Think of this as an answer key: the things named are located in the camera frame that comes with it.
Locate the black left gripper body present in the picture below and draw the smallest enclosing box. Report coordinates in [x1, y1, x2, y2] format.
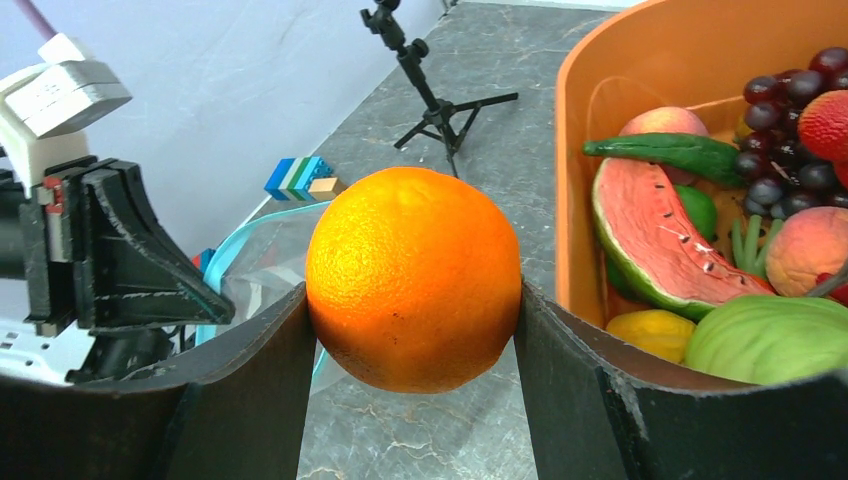
[1, 156, 97, 335]

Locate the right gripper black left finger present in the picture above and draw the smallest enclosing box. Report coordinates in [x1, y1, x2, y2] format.
[1, 286, 316, 479]

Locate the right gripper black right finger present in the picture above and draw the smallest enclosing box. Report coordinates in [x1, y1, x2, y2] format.
[514, 285, 847, 480]

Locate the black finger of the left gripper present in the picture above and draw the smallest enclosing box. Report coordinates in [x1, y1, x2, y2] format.
[79, 161, 235, 330]

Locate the clear zip top bag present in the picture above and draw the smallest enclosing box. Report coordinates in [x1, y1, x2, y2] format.
[195, 200, 333, 392]

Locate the orange fruit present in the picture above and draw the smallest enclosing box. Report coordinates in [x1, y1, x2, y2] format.
[305, 167, 522, 394]

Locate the dark purple grape bunch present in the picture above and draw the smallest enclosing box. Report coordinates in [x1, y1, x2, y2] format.
[734, 47, 847, 220]

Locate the red blue small block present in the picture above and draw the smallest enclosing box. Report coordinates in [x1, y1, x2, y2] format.
[192, 248, 216, 273]

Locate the yellow lemon toy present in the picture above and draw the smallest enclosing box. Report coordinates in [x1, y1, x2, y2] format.
[606, 309, 696, 364]

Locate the green cabbage toy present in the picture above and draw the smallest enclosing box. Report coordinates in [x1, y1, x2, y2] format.
[684, 295, 847, 385]

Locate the watermelon slice toy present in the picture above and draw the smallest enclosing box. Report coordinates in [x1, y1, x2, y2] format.
[592, 158, 773, 321]

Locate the blue green white block stack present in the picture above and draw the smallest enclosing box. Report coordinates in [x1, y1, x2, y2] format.
[264, 156, 334, 201]

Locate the tan wooden block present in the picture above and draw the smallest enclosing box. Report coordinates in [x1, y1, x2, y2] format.
[308, 177, 347, 202]

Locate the green chili pepper toy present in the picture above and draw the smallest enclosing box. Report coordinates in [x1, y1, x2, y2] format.
[582, 133, 746, 187]

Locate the pink peach toy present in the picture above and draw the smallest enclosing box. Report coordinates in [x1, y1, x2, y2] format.
[619, 106, 709, 186]

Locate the black tripod microphone stand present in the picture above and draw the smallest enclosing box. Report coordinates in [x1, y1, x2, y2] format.
[359, 0, 520, 179]

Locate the lychee cluster toy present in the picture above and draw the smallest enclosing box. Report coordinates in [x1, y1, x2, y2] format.
[765, 89, 848, 306]

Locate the orange plastic bin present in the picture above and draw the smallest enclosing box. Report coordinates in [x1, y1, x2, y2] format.
[555, 0, 847, 325]

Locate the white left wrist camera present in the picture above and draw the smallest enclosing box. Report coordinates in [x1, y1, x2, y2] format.
[0, 33, 133, 193]

